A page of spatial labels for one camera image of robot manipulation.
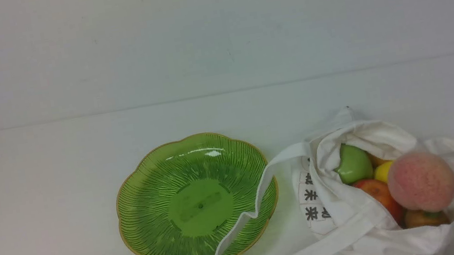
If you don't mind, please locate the green apple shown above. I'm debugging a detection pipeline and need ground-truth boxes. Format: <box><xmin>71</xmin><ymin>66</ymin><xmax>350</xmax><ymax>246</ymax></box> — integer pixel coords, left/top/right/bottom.
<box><xmin>334</xmin><ymin>144</ymin><xmax>373</xmax><ymax>185</ymax></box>

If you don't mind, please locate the red apple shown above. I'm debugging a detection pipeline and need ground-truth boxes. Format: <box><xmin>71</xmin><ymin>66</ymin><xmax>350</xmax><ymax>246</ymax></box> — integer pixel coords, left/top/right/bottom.
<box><xmin>352</xmin><ymin>178</ymin><xmax>406</xmax><ymax>226</ymax></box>

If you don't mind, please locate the yellow lemon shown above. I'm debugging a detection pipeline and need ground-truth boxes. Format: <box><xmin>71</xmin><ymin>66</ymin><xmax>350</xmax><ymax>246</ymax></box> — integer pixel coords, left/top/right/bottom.
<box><xmin>373</xmin><ymin>161</ymin><xmax>393</xmax><ymax>183</ymax></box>

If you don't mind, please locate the white cloth tote bag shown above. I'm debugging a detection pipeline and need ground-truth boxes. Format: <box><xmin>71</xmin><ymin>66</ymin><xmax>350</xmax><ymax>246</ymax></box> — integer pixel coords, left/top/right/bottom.
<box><xmin>215</xmin><ymin>107</ymin><xmax>454</xmax><ymax>255</ymax></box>

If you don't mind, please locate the pink fuzzy peach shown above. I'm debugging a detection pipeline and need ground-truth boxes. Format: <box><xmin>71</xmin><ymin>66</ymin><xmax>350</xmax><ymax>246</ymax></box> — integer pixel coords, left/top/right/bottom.
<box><xmin>387</xmin><ymin>151</ymin><xmax>454</xmax><ymax>213</ymax></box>

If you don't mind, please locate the brown kiwi fruit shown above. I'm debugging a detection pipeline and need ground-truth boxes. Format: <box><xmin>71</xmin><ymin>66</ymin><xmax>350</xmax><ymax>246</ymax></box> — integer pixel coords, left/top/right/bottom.
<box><xmin>404</xmin><ymin>209</ymin><xmax>451</xmax><ymax>228</ymax></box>

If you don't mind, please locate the orange fruit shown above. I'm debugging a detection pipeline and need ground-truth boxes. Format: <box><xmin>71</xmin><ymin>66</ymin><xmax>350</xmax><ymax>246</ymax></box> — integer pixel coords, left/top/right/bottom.
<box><xmin>367</xmin><ymin>153</ymin><xmax>389</xmax><ymax>169</ymax></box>

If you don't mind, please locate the green glass fruit plate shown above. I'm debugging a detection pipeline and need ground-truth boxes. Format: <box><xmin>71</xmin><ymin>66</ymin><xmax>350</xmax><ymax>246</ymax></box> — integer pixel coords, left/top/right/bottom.
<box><xmin>116</xmin><ymin>133</ymin><xmax>267</xmax><ymax>255</ymax></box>

